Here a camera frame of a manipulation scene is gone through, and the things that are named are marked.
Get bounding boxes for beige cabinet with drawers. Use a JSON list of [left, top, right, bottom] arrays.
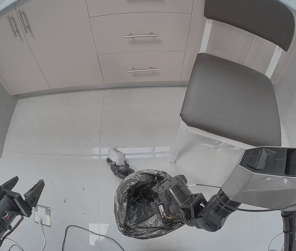
[[0, 0, 296, 97]]

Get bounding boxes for white cable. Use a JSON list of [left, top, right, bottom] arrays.
[[38, 213, 46, 251]]

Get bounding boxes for grey chair with white legs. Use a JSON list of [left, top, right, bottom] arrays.
[[169, 0, 296, 164]]

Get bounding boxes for crumpled black plastic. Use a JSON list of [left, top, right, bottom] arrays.
[[106, 157, 136, 180]]

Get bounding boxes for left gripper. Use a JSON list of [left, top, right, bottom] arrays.
[[0, 176, 45, 231]]

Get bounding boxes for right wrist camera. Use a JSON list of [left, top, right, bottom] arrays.
[[157, 181, 171, 203]]

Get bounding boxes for black plastic bag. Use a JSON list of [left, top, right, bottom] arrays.
[[114, 169, 188, 239]]

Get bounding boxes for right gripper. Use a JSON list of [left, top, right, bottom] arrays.
[[152, 201, 189, 223]]

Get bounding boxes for clear printed wrapper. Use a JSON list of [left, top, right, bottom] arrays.
[[107, 145, 126, 166]]

